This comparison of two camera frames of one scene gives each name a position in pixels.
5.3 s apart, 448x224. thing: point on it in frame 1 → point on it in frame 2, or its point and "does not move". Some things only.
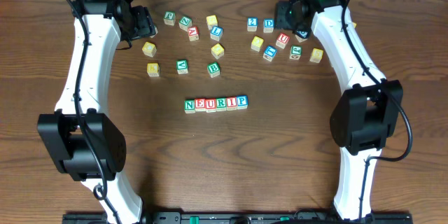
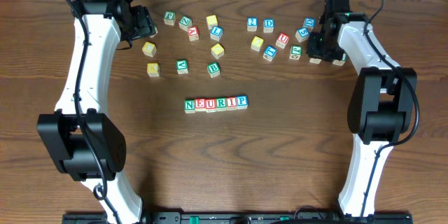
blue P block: [242, 101] does not move
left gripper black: [144, 21] does not move
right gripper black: [292, 17] → [316, 47]
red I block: [231, 103] does not move
